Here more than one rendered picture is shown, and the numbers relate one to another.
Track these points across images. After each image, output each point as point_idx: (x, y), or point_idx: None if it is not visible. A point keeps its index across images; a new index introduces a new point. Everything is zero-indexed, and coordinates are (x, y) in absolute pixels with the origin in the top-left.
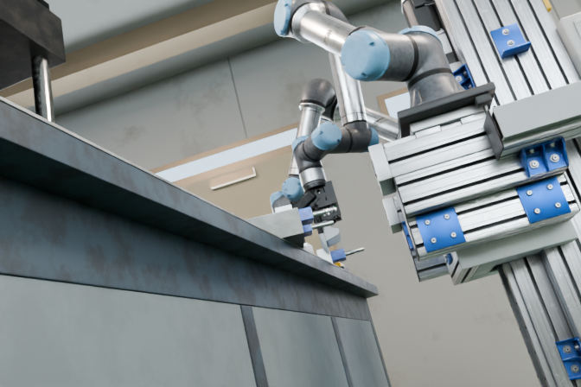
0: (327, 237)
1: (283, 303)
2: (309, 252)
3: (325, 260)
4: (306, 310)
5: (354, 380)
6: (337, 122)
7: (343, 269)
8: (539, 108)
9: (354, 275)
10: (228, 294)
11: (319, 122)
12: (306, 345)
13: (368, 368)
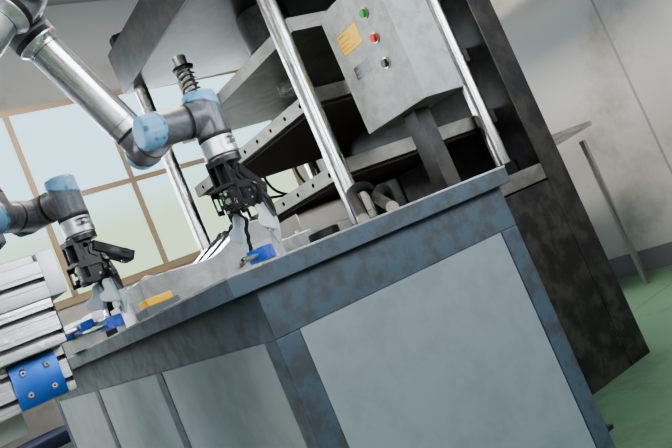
0: (101, 305)
1: (111, 382)
2: (90, 347)
3: (104, 340)
4: (127, 380)
5: (195, 441)
6: (24, 26)
7: (127, 328)
8: None
9: (148, 318)
10: (89, 388)
11: (43, 69)
12: (132, 408)
13: (234, 431)
